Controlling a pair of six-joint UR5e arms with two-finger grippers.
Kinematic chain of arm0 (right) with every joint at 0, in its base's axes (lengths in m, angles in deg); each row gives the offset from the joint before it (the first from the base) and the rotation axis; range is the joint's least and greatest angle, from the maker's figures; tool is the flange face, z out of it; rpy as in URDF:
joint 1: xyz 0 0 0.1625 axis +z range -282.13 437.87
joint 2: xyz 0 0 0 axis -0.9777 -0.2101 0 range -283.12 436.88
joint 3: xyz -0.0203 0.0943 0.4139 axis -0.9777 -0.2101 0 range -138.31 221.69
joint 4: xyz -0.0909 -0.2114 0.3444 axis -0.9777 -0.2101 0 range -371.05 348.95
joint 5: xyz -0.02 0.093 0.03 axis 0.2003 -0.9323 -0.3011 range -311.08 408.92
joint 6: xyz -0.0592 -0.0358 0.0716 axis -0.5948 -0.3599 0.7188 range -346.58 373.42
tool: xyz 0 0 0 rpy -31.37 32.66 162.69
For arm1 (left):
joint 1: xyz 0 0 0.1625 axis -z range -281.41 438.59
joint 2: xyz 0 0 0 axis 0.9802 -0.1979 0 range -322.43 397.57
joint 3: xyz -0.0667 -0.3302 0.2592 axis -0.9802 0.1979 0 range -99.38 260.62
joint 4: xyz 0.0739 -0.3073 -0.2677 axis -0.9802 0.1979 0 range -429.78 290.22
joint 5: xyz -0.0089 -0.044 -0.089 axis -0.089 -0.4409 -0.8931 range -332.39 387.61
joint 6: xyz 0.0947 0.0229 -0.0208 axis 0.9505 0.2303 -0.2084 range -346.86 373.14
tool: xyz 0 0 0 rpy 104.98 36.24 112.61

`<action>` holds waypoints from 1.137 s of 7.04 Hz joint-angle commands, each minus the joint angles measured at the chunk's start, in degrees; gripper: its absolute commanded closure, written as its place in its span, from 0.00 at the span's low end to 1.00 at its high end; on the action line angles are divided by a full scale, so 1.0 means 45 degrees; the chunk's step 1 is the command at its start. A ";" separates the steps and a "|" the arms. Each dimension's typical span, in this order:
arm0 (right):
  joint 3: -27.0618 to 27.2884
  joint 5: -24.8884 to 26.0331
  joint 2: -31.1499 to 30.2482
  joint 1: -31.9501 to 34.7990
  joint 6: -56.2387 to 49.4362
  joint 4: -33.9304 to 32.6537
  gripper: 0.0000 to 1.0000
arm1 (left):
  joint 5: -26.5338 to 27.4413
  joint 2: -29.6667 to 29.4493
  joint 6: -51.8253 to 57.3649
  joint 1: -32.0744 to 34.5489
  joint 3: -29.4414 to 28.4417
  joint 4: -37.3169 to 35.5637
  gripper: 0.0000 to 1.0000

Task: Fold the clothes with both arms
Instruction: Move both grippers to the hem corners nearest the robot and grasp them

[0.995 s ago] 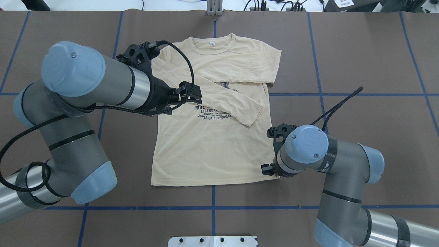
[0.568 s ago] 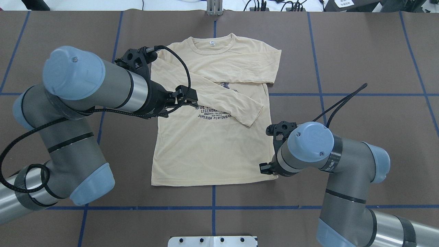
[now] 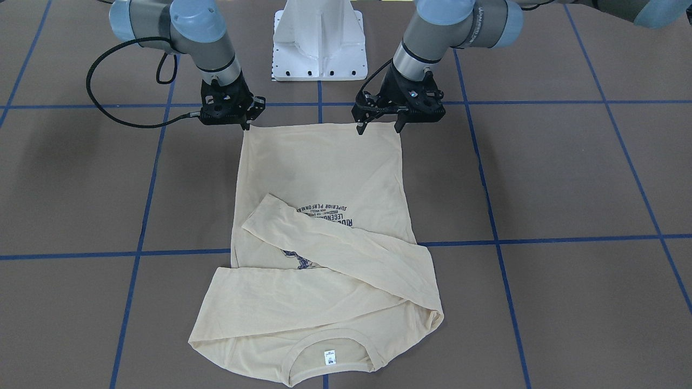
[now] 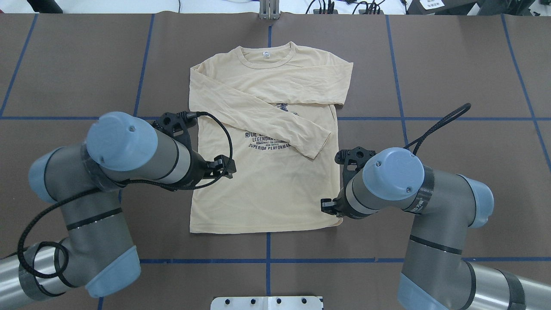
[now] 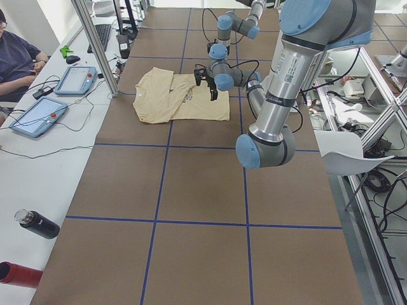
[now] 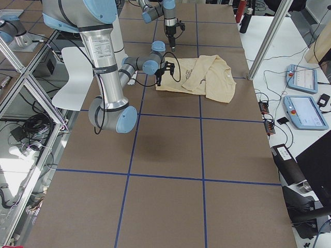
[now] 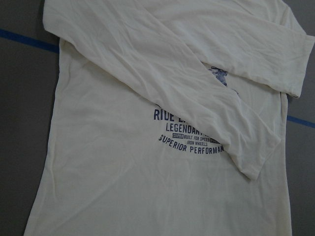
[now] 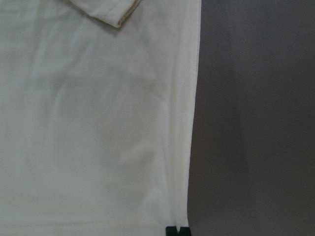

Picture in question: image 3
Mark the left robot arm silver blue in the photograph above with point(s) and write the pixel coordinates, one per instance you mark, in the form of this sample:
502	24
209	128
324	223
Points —
437	27

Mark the cream long-sleeve printed shirt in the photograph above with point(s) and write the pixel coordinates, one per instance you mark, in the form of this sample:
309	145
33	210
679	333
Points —
326	274

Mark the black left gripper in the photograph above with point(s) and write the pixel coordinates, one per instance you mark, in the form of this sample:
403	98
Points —
390	94

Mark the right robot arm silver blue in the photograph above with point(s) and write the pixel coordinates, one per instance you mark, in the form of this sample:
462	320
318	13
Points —
197	29

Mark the white central pedestal column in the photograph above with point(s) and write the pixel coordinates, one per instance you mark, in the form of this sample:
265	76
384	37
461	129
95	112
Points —
319	41

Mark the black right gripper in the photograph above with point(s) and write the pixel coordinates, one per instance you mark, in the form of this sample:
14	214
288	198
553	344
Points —
244	101

